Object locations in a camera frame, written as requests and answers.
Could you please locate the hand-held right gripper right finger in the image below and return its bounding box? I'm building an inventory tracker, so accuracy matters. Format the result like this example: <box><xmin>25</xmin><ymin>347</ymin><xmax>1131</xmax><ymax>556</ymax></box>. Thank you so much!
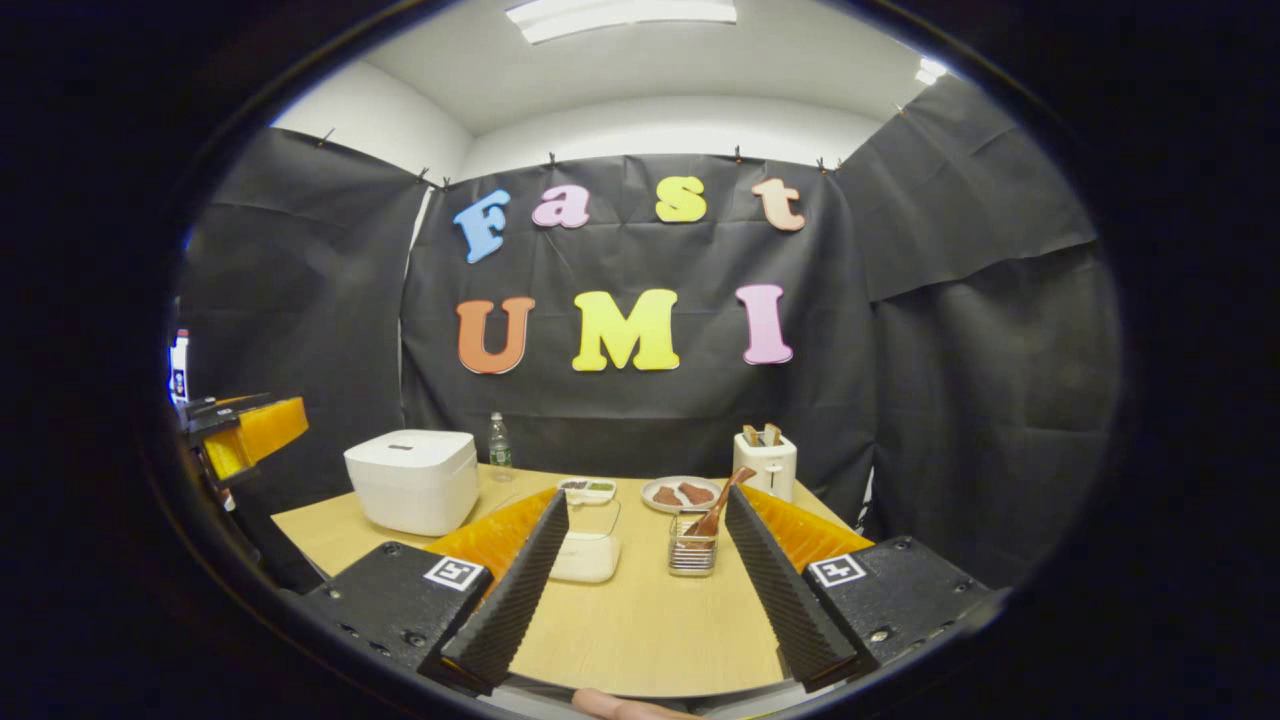
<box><xmin>725</xmin><ymin>484</ymin><xmax>1006</xmax><ymax>693</ymax></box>

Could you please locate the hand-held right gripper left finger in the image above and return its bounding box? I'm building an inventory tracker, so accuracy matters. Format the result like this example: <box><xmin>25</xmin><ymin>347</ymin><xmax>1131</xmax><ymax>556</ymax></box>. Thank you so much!
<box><xmin>298</xmin><ymin>488</ymin><xmax>570</xmax><ymax>698</ymax></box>

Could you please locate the metal wire chopstick holder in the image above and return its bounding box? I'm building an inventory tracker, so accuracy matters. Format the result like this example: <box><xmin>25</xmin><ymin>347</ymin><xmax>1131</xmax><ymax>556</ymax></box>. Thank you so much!
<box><xmin>668</xmin><ymin>510</ymin><xmax>721</xmax><ymax>578</ymax></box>

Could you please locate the brown wooden spoon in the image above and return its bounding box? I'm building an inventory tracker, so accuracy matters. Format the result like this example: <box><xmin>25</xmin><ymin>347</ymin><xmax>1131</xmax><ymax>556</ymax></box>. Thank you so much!
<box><xmin>683</xmin><ymin>466</ymin><xmax>758</xmax><ymax>541</ymax></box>

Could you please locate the white rice cooker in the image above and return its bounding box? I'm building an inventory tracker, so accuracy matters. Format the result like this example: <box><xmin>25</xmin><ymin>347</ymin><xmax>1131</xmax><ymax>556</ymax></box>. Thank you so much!
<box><xmin>343</xmin><ymin>430</ymin><xmax>480</xmax><ymax>538</ymax></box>

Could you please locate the white printed banner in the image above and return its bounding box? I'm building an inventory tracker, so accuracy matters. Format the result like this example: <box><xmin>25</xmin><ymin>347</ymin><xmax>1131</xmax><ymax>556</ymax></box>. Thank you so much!
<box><xmin>168</xmin><ymin>328</ymin><xmax>193</xmax><ymax>406</ymax></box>

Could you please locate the white toaster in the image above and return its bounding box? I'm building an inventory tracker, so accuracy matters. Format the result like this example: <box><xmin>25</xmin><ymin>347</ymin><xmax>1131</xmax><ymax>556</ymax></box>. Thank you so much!
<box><xmin>733</xmin><ymin>432</ymin><xmax>798</xmax><ymax>503</ymax></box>

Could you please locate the clear plastic water bottle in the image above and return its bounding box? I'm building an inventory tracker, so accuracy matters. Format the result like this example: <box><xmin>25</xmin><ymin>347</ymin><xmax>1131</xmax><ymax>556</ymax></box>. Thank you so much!
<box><xmin>487</xmin><ymin>411</ymin><xmax>515</xmax><ymax>484</ymax></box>

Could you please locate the round white plate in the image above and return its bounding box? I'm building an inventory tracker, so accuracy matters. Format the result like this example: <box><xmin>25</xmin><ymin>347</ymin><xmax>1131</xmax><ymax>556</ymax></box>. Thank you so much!
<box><xmin>641</xmin><ymin>475</ymin><xmax>723</xmax><ymax>515</ymax></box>

